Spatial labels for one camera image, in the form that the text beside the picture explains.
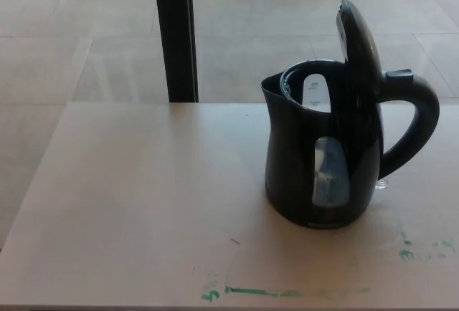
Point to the black vertical post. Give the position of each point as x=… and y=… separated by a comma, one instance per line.
x=175, y=35

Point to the black electric kettle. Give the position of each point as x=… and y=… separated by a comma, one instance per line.
x=297, y=167

